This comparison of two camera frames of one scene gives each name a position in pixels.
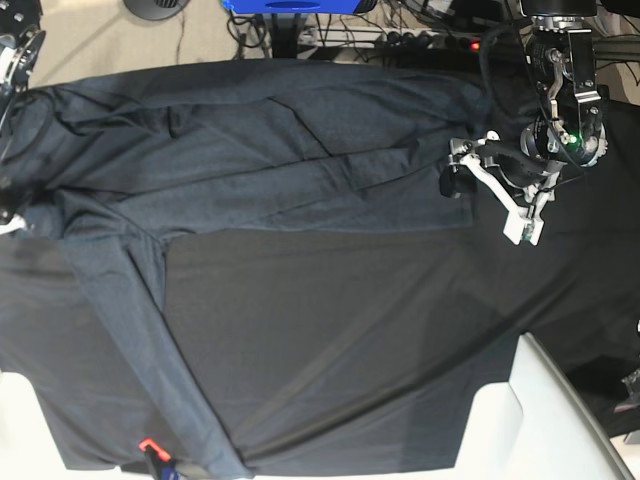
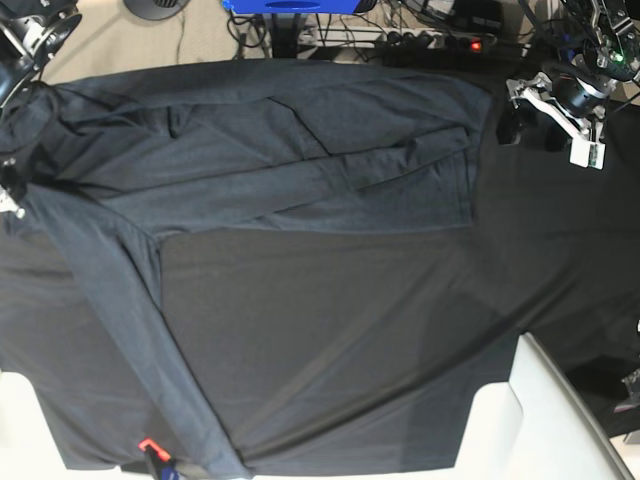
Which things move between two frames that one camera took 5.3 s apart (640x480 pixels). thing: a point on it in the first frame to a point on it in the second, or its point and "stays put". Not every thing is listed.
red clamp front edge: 164,455 stays put
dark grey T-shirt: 250,268 stays put
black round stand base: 155,10 stays put
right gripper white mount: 523,223 to 586,148
